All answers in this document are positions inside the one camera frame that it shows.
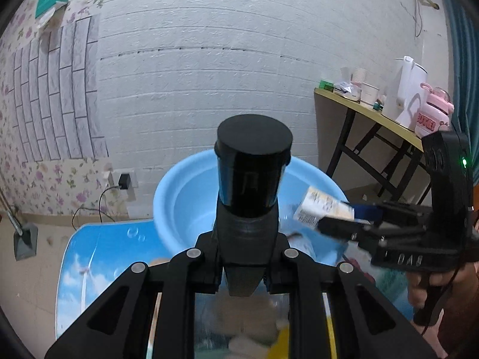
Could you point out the crumpled white packet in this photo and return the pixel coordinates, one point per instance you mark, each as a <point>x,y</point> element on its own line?
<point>348,89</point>

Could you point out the person's right forearm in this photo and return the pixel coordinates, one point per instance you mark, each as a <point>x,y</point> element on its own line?
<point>464,325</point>

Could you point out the black cylindrical bottle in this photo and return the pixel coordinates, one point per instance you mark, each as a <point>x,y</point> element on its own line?
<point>250,179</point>

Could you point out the yellow-green table with black legs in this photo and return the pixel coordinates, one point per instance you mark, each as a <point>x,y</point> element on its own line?
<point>339,149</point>

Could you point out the brown hair band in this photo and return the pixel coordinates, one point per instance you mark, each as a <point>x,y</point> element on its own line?
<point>295,235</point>

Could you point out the light blue plastic basin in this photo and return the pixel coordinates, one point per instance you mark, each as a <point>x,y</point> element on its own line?
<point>187,209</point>

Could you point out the small green box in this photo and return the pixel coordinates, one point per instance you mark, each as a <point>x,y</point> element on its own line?
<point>326,85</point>

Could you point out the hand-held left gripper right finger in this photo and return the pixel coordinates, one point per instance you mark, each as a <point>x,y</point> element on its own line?
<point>278,269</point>

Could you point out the white paper cup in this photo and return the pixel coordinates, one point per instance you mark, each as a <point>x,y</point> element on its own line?
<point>369,95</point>

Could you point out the stack of white cups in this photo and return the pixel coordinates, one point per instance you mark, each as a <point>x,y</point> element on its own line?
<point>358,76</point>

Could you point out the pink cartoon bottle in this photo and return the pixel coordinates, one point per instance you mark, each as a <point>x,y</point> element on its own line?
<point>434,119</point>

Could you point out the beige tissue packet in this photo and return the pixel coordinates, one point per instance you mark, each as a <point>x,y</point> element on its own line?
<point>318,205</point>

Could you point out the clear packet of white strands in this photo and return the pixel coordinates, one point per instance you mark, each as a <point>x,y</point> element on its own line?
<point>305,248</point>

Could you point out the black wall adapter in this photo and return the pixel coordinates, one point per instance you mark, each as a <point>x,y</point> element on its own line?
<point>124,181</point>

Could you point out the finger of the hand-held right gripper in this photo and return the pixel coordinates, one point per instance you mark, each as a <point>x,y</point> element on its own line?
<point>344,230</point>
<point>368,212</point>

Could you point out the beige plush toy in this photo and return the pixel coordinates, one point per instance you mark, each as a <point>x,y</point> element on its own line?
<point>247,318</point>

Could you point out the teal curtain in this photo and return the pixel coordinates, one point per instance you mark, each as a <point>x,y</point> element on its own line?
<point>464,82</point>

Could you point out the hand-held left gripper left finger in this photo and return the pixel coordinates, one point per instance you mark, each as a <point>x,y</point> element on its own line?
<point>205,265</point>

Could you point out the white electric kettle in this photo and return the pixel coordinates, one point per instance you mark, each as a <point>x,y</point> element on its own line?
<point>408,89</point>

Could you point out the person's right hand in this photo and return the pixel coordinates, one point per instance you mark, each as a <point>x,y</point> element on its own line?
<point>415,288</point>

